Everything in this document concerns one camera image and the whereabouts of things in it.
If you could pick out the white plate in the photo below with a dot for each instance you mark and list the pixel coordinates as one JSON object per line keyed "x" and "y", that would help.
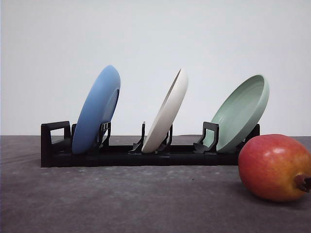
{"x": 166, "y": 114}

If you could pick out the blue plate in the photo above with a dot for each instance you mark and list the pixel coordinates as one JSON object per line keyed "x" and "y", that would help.
{"x": 97, "y": 108}

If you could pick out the black plastic dish rack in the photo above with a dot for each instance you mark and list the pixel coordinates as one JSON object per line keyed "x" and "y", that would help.
{"x": 57, "y": 149}

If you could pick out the red yellow pomegranate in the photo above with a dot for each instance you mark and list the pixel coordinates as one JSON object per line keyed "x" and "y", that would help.
{"x": 274, "y": 167}

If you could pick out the green plate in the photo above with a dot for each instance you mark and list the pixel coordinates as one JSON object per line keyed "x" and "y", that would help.
{"x": 239, "y": 112}

